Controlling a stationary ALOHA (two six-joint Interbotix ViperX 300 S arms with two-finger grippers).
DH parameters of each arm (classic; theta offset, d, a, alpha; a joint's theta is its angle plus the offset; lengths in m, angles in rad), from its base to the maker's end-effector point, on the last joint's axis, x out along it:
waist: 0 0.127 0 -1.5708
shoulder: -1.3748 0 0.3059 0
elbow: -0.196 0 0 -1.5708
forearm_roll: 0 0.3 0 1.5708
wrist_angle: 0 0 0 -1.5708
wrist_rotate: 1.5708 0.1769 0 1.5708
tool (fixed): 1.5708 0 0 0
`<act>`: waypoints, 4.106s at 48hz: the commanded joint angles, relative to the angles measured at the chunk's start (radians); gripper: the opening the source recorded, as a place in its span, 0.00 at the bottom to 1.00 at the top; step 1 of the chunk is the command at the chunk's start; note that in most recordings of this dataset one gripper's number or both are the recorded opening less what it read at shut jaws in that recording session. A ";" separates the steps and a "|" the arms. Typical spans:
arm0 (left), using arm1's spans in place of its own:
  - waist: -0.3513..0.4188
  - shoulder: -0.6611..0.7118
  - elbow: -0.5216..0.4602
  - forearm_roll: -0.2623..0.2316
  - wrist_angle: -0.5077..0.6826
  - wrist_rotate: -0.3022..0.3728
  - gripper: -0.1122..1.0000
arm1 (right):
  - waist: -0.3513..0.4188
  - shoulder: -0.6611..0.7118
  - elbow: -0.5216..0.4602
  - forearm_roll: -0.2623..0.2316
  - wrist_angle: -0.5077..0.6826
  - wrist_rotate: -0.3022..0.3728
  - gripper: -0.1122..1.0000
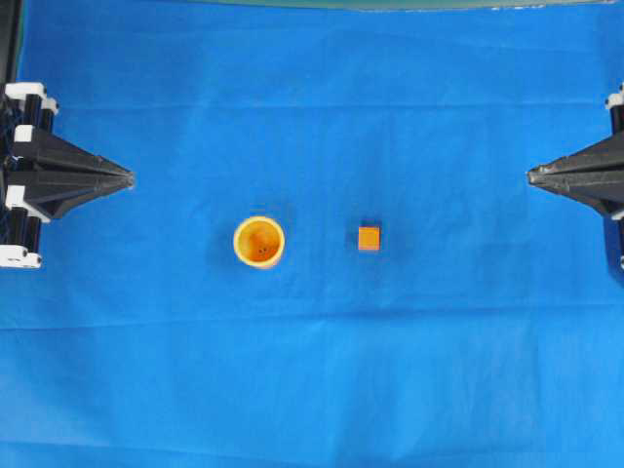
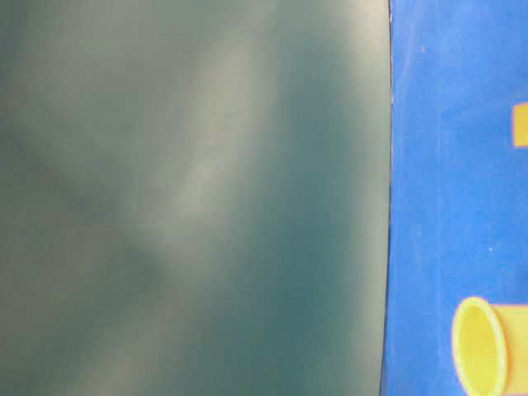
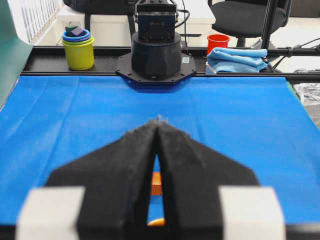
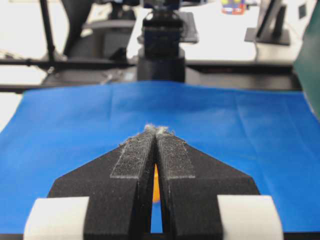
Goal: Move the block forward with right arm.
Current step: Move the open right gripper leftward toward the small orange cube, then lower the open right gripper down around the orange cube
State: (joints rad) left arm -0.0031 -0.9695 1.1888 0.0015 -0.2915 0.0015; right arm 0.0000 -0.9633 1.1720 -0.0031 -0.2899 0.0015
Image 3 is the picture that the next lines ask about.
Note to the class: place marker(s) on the black office chair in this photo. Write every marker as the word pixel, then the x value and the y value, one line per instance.
pixel 242 19

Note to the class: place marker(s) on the yellow-green stacking cup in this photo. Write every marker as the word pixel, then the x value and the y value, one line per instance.
pixel 79 55

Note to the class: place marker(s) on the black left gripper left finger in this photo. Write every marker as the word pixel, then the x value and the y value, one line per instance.
pixel 103 195

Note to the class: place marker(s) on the blue stacking cup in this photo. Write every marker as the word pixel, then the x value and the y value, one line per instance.
pixel 76 38

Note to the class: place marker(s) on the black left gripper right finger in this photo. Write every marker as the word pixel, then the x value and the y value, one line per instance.
pixel 208 196

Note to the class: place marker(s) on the dark green block in cup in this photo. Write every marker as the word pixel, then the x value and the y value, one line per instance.
pixel 69 28

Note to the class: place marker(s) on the blue table cloth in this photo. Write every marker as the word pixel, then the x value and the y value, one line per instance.
pixel 50 120

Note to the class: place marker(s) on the orange round object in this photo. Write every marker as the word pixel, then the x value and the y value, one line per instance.
pixel 160 222

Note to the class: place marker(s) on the black aluminium frame rail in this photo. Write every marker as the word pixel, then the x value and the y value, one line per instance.
pixel 51 61

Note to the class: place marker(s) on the orange wooden block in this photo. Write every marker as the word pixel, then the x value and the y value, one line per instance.
pixel 156 184

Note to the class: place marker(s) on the clear plastic sheet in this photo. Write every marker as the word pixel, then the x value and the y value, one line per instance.
pixel 308 93

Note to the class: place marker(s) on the light blue folded towel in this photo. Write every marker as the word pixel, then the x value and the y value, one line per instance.
pixel 236 60

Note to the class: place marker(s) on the red plastic cup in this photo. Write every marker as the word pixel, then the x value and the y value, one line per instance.
pixel 217 41

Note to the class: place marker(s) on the black tripod pole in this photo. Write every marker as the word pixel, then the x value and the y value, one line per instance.
pixel 268 23

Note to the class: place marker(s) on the green board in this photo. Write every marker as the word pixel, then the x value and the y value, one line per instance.
pixel 14 53

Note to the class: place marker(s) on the purple block in cup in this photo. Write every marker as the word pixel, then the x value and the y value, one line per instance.
pixel 77 32

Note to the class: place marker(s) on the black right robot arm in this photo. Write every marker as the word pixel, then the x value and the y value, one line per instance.
pixel 155 37

